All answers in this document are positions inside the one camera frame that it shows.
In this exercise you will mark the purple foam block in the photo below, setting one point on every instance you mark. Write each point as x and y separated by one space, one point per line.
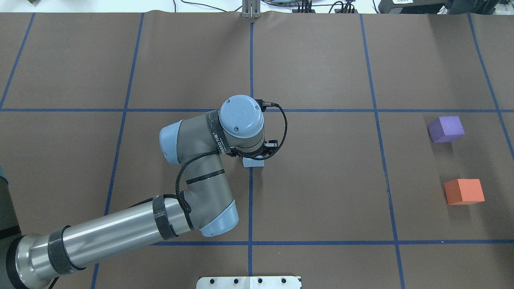
445 129

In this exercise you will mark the orange foam block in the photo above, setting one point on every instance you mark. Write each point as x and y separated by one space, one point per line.
463 192

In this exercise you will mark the aluminium frame post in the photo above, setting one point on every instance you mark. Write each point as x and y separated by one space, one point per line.
251 9

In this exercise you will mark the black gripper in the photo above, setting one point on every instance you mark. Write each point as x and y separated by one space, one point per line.
254 154

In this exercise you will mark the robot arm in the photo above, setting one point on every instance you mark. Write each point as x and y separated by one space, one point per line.
200 198

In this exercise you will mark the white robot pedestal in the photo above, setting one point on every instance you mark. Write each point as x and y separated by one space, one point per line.
250 282

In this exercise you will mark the black power box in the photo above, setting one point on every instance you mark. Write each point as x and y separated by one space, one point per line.
411 6

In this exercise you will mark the light blue foam block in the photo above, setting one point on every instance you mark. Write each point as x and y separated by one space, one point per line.
252 163

